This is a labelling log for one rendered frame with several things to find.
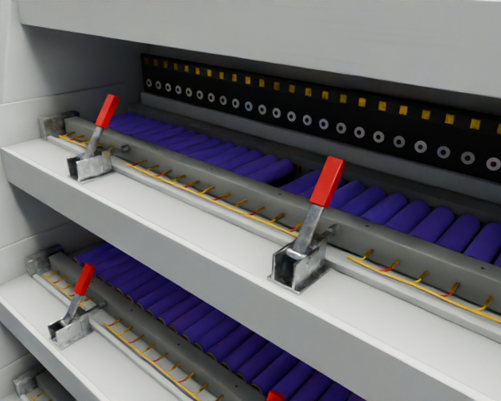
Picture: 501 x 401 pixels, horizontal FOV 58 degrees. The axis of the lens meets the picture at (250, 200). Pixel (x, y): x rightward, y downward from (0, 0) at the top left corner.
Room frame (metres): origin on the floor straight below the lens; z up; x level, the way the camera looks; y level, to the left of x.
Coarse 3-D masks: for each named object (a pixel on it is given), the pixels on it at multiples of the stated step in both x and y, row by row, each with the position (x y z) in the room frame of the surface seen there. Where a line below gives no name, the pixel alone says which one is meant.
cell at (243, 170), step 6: (264, 156) 0.48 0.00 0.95; (270, 156) 0.48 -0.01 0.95; (252, 162) 0.46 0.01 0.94; (258, 162) 0.46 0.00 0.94; (264, 162) 0.47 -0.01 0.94; (270, 162) 0.47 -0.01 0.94; (240, 168) 0.44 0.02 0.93; (246, 168) 0.45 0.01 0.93; (252, 168) 0.45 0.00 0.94; (258, 168) 0.46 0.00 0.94; (240, 174) 0.44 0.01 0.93; (246, 174) 0.44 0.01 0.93
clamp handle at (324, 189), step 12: (324, 168) 0.31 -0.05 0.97; (336, 168) 0.31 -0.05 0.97; (324, 180) 0.31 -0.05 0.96; (336, 180) 0.31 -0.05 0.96; (324, 192) 0.31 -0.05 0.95; (312, 204) 0.31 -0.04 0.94; (324, 204) 0.30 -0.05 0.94; (312, 216) 0.30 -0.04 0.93; (312, 228) 0.30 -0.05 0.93; (300, 240) 0.30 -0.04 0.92; (300, 252) 0.30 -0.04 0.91
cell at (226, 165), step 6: (252, 150) 0.49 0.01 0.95; (258, 150) 0.50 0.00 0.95; (240, 156) 0.48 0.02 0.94; (246, 156) 0.48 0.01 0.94; (252, 156) 0.48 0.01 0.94; (258, 156) 0.49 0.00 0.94; (222, 162) 0.46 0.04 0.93; (228, 162) 0.46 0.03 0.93; (234, 162) 0.46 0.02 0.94; (240, 162) 0.47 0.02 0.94; (246, 162) 0.47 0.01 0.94; (228, 168) 0.45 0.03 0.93; (234, 168) 0.46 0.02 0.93
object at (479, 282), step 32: (128, 160) 0.50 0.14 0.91; (160, 160) 0.46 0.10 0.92; (192, 160) 0.45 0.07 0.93; (192, 192) 0.41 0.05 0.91; (224, 192) 0.41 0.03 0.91; (256, 192) 0.39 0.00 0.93; (288, 192) 0.39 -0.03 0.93; (288, 224) 0.37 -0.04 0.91; (320, 224) 0.35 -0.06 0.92; (352, 224) 0.33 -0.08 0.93; (384, 256) 0.32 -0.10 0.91; (416, 256) 0.30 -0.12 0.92; (448, 256) 0.29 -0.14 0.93; (448, 288) 0.29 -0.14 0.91; (480, 288) 0.28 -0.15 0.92
